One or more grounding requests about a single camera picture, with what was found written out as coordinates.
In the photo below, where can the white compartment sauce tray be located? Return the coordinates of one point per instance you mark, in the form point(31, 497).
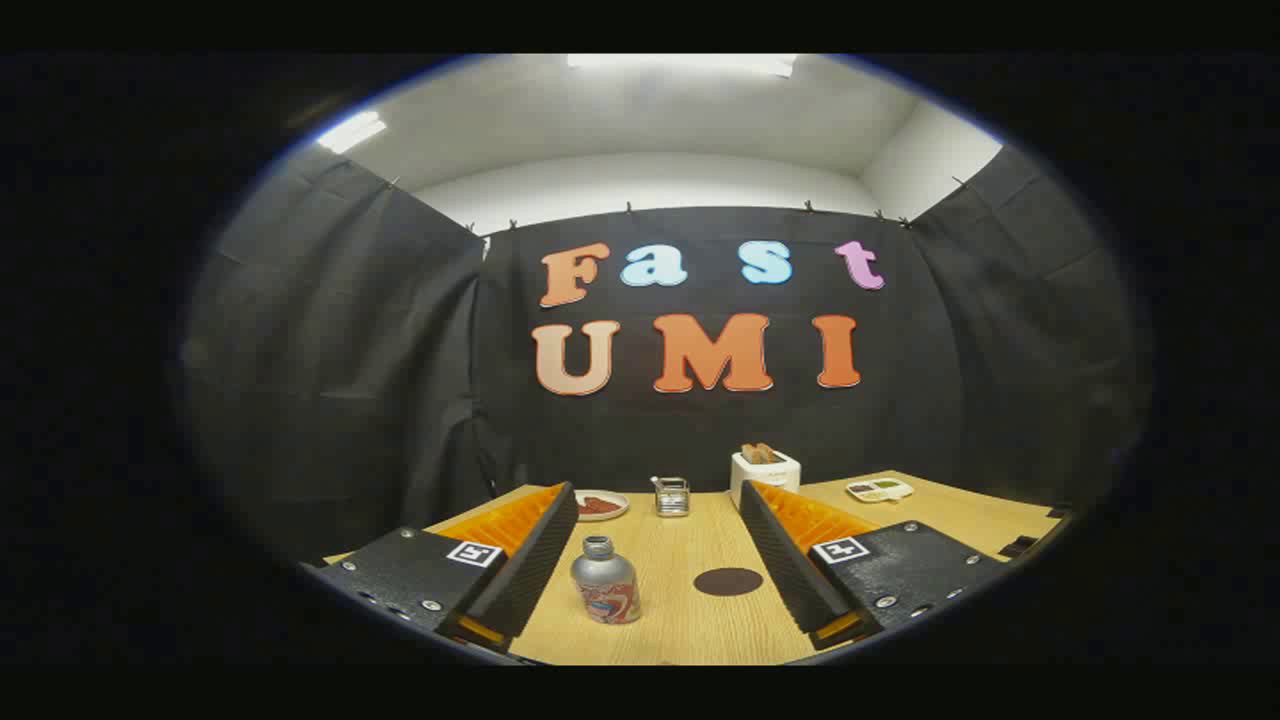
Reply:
point(880, 490)

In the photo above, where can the wooden table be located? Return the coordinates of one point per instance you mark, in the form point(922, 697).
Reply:
point(690, 630)

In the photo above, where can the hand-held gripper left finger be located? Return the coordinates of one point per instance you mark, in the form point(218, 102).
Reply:
point(535, 575)

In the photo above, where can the small black table clamp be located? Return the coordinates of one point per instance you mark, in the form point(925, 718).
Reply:
point(1018, 547)

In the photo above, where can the white round plate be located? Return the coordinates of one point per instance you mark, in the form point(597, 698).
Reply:
point(620, 497)

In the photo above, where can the white toaster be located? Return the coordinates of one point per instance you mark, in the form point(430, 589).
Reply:
point(778, 472)

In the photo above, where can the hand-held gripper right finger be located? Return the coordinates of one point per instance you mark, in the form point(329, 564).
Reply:
point(790, 575)

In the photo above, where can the reddish brown food pieces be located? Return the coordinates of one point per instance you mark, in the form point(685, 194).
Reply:
point(598, 506)

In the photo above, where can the silver juice bottle colourful label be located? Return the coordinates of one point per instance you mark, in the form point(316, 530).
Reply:
point(603, 585)

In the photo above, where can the toast slice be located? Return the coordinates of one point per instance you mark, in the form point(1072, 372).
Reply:
point(771, 453)
point(751, 454)

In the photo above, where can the dark brown round coaster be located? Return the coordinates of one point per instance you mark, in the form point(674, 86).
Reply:
point(728, 582)

